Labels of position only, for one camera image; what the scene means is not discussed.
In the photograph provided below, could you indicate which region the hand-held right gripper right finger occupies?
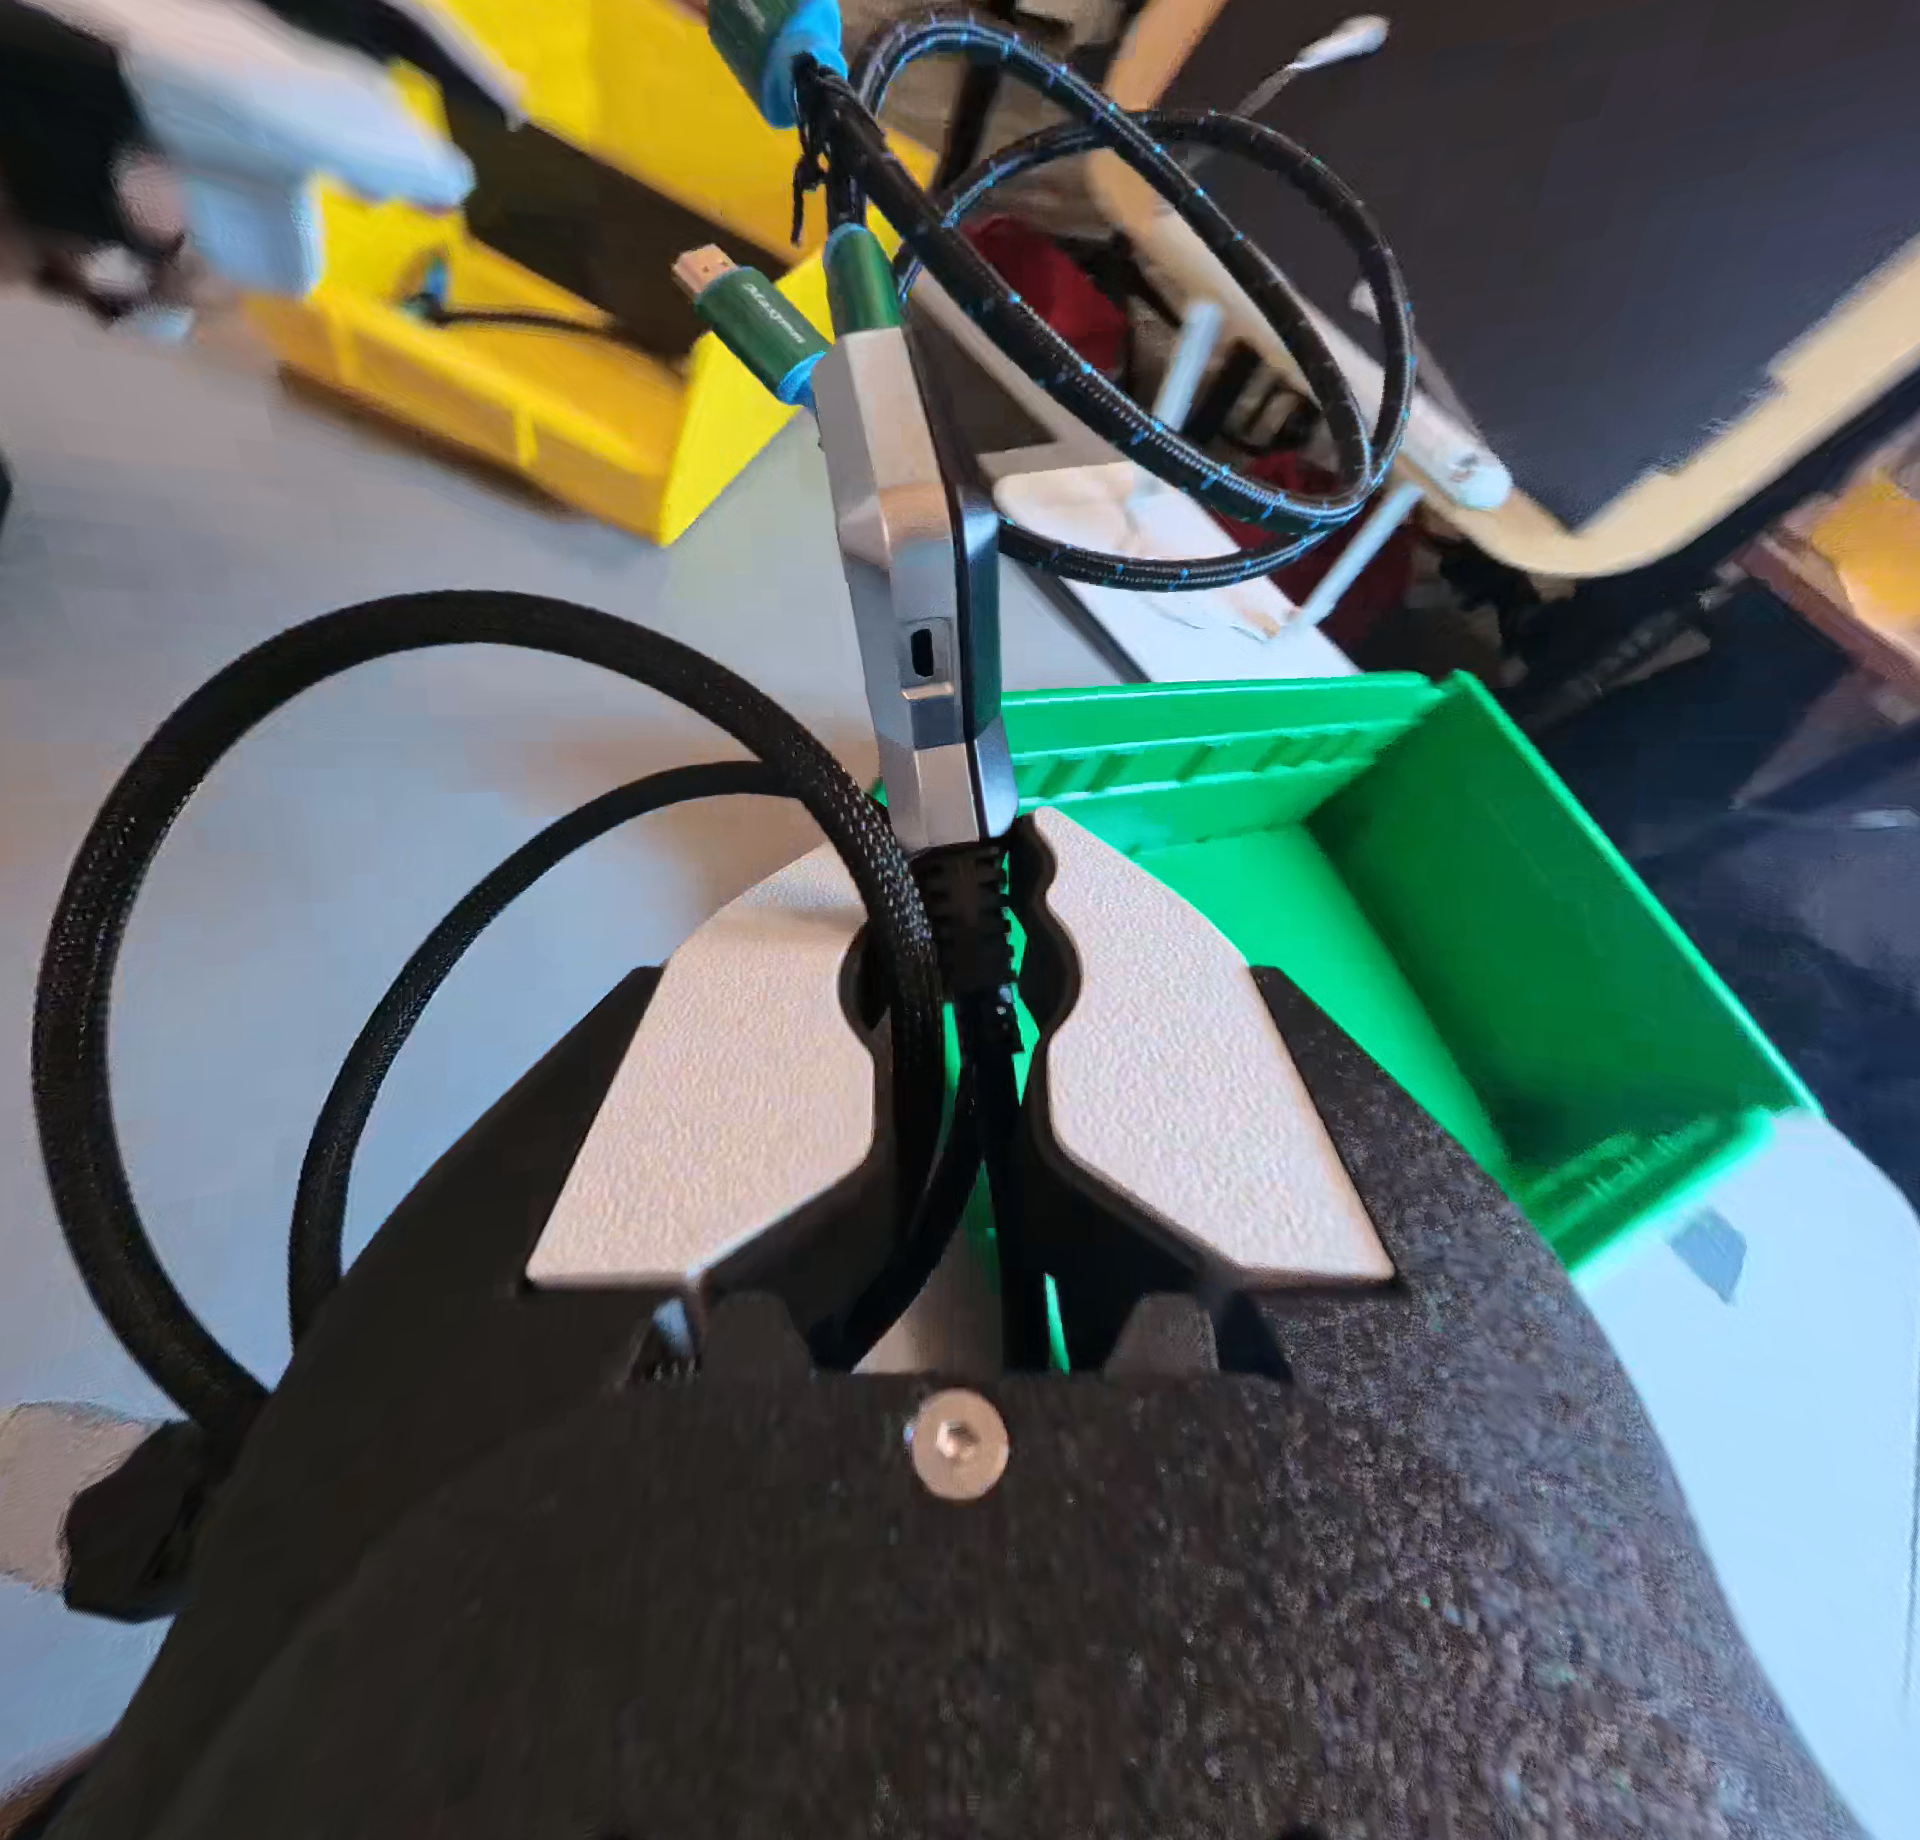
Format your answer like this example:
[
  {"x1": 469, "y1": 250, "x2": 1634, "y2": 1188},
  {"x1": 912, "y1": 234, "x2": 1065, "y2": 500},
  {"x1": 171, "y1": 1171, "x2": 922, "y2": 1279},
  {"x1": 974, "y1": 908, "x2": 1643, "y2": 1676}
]
[{"x1": 1011, "y1": 806, "x2": 1400, "y2": 1369}]

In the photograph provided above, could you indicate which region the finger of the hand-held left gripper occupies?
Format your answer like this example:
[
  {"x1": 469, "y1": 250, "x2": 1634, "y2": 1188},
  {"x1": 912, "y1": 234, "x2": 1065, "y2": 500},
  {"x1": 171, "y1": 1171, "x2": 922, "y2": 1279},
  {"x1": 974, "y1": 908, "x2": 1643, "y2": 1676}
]
[
  {"x1": 187, "y1": 167, "x2": 328, "y2": 299},
  {"x1": 126, "y1": 47, "x2": 480, "y2": 216}
]

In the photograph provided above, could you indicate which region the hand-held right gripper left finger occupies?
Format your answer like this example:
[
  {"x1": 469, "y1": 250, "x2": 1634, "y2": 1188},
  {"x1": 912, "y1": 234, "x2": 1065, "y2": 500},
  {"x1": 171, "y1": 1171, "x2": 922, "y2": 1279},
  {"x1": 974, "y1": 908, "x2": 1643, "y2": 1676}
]
[{"x1": 524, "y1": 842, "x2": 894, "y2": 1369}]

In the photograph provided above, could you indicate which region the green plastic bin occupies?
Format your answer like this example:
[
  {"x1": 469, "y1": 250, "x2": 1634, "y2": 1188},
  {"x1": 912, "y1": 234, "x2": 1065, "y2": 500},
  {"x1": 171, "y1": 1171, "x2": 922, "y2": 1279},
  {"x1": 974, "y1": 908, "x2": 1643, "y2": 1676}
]
[{"x1": 869, "y1": 670, "x2": 1824, "y2": 1380}]

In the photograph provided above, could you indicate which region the yellow plastic bin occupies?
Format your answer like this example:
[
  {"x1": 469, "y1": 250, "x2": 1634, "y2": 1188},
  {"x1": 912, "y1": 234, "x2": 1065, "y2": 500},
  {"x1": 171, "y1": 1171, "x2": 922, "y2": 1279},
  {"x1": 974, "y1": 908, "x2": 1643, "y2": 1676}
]
[{"x1": 240, "y1": 0, "x2": 942, "y2": 546}]

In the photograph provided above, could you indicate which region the silver usb hub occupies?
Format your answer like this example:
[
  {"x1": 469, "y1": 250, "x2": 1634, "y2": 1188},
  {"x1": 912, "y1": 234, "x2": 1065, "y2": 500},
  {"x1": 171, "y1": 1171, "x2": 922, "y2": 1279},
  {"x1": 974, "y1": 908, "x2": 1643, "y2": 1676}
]
[{"x1": 810, "y1": 326, "x2": 1021, "y2": 853}]

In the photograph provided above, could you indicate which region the black braided hub cable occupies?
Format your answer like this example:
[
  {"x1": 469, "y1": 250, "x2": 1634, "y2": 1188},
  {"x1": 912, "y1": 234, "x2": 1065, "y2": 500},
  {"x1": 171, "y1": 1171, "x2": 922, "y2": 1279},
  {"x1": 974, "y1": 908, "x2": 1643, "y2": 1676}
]
[{"x1": 0, "y1": 589, "x2": 1053, "y2": 1629}]

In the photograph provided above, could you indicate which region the black bin divider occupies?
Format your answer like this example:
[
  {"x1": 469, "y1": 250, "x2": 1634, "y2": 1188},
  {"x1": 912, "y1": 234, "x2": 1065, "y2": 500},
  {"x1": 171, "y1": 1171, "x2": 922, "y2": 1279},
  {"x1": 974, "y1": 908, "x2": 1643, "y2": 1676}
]
[{"x1": 448, "y1": 112, "x2": 799, "y2": 360}]

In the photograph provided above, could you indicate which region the red bag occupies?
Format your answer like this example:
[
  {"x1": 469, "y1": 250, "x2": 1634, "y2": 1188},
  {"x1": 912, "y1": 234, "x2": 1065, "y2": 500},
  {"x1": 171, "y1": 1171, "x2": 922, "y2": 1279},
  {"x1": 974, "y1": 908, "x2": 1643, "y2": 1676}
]
[
  {"x1": 959, "y1": 212, "x2": 1130, "y2": 375},
  {"x1": 1221, "y1": 452, "x2": 1415, "y2": 629}
]

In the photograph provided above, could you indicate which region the small yellow bin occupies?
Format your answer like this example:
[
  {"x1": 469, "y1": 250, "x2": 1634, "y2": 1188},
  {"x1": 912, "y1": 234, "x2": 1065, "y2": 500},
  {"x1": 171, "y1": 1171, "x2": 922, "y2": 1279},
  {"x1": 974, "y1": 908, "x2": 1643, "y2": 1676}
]
[{"x1": 1805, "y1": 471, "x2": 1920, "y2": 629}]

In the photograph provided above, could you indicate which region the black board with wooden edge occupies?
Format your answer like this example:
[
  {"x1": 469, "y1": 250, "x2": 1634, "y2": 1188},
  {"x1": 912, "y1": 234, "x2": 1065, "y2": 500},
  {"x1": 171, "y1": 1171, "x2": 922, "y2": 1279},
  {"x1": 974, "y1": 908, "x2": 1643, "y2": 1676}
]
[{"x1": 1086, "y1": 0, "x2": 1920, "y2": 585}]

